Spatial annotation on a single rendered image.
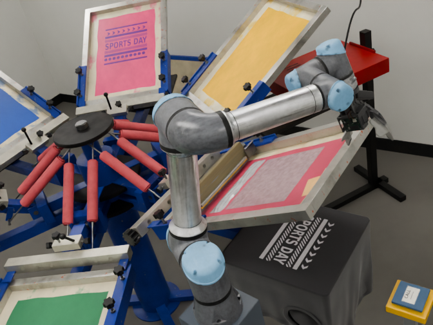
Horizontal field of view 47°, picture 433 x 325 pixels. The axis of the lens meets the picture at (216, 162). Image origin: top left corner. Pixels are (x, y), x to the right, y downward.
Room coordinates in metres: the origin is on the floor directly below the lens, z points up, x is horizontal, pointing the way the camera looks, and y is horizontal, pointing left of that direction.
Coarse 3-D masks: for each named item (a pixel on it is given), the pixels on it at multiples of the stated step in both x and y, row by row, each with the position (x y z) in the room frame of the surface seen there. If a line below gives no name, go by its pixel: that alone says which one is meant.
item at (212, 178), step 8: (240, 144) 1.85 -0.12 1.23; (232, 152) 1.80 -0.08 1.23; (240, 152) 1.82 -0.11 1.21; (224, 160) 1.75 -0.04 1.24; (232, 160) 1.77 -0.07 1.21; (240, 160) 1.80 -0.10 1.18; (216, 168) 1.71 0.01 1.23; (224, 168) 1.73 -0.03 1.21; (232, 168) 1.75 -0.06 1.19; (208, 176) 1.67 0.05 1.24; (216, 176) 1.69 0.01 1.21; (224, 176) 1.70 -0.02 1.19; (200, 184) 1.62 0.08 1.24; (208, 184) 1.64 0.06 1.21; (216, 184) 1.66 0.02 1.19; (200, 192) 1.60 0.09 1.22; (208, 192) 1.62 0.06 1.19; (200, 200) 1.58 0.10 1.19
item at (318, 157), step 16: (320, 144) 1.59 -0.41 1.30; (336, 144) 1.51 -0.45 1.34; (256, 160) 1.80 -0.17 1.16; (272, 160) 1.70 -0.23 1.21; (288, 160) 1.61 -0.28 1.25; (304, 160) 1.53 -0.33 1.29; (320, 160) 1.45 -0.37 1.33; (240, 176) 1.72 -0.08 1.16; (256, 176) 1.62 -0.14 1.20; (272, 176) 1.54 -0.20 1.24
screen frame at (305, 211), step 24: (264, 144) 1.84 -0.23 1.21; (288, 144) 1.75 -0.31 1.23; (360, 144) 1.40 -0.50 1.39; (336, 168) 1.27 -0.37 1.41; (312, 192) 1.19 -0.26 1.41; (168, 216) 1.64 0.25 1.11; (216, 216) 1.39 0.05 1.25; (240, 216) 1.29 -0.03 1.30; (264, 216) 1.21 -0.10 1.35; (288, 216) 1.15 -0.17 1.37; (312, 216) 1.11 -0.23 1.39
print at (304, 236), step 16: (288, 224) 1.58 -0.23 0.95; (304, 224) 1.55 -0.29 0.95; (320, 224) 1.53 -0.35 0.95; (272, 240) 1.51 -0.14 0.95; (288, 240) 1.49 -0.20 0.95; (304, 240) 1.46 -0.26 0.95; (320, 240) 1.44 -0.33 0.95; (272, 256) 1.42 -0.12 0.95; (288, 256) 1.40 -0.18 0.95; (304, 256) 1.38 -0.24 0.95
